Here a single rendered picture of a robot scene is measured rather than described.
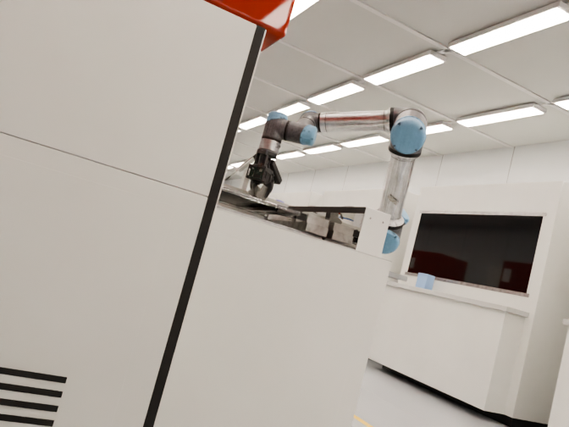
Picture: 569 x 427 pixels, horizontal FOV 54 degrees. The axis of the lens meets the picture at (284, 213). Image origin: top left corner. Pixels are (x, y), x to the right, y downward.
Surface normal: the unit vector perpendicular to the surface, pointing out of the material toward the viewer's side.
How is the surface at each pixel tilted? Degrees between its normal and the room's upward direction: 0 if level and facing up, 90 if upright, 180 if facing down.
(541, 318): 90
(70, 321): 90
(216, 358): 90
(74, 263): 90
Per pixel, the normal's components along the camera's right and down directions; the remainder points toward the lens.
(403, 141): -0.25, 0.33
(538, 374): 0.42, 0.02
